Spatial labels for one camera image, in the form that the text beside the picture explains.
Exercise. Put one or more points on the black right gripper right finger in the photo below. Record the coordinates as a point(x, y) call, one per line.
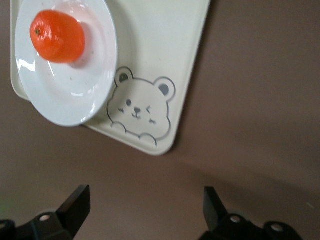
point(215, 212)

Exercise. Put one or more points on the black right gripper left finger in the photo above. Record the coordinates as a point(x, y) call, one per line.
point(72, 210)

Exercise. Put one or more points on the round white plate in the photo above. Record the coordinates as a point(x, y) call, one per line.
point(62, 95)

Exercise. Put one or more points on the orange mandarin fruit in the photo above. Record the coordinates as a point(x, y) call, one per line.
point(58, 37)

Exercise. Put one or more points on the cream tray with bear print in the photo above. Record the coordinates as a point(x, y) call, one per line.
point(160, 50)

